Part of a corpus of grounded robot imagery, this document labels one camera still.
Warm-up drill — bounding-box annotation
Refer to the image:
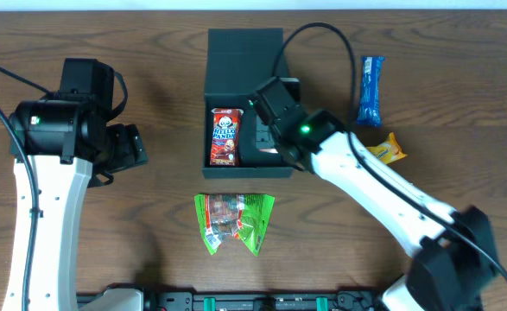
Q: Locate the black aluminium mounting rail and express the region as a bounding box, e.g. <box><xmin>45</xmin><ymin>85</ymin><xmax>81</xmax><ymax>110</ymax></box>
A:
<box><xmin>144</xmin><ymin>290</ymin><xmax>383</xmax><ymax>311</ymax></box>

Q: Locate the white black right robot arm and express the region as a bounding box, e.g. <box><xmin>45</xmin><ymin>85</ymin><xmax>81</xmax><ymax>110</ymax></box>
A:
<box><xmin>255</xmin><ymin>105</ymin><xmax>503</xmax><ymax>310</ymax></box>

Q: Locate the red Hello Panda snack box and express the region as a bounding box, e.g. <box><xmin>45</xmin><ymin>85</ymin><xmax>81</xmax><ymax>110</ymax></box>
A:
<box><xmin>210</xmin><ymin>108</ymin><xmax>244</xmax><ymax>166</ymax></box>

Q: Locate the green candy bag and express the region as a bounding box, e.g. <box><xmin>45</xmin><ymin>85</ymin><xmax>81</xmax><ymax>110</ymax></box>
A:
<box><xmin>194</xmin><ymin>194</ymin><xmax>275</xmax><ymax>257</ymax></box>

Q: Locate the orange Lemond biscuit packet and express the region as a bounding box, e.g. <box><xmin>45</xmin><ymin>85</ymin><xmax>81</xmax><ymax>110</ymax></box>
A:
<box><xmin>367</xmin><ymin>132</ymin><xmax>407</xmax><ymax>164</ymax></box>

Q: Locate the dark green gift box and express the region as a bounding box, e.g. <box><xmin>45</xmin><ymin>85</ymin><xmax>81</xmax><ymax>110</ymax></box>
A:
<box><xmin>202</xmin><ymin>29</ymin><xmax>294</xmax><ymax>179</ymax></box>

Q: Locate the blue cookie roll packet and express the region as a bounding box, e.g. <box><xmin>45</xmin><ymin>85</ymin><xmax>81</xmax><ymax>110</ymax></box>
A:
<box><xmin>357</xmin><ymin>56</ymin><xmax>385</xmax><ymax>127</ymax></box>

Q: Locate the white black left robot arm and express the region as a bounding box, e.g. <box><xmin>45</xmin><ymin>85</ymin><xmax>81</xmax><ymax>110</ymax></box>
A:
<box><xmin>2</xmin><ymin>99</ymin><xmax>148</xmax><ymax>310</ymax></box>

